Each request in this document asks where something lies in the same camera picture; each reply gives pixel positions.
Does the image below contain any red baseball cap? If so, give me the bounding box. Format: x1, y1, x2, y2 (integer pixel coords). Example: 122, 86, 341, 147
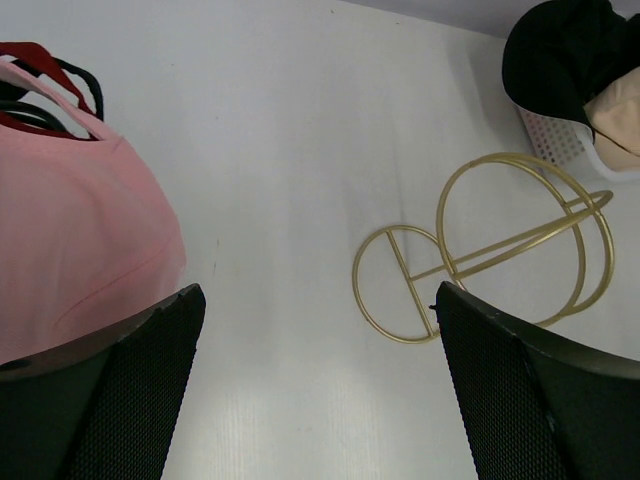
1, 42, 95, 117

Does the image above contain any black baseball cap gold logo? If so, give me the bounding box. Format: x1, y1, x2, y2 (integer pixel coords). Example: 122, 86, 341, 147
502, 0, 639, 127

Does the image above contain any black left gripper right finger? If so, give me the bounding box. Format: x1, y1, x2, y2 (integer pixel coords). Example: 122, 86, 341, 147
435, 282, 639, 480

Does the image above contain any beige baseball cap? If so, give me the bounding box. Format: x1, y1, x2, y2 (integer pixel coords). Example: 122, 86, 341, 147
584, 68, 639, 172

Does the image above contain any beige wire hat stand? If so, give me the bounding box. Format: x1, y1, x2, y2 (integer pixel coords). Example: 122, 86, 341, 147
351, 152, 615, 345

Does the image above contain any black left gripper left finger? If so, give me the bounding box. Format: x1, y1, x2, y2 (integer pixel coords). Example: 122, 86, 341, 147
1, 284, 206, 479

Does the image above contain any pink baseball cap white logo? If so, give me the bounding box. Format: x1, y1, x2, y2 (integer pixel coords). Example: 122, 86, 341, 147
1, 62, 186, 363

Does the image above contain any white plastic basket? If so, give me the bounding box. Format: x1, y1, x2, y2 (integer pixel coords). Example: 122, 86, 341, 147
517, 106, 639, 183

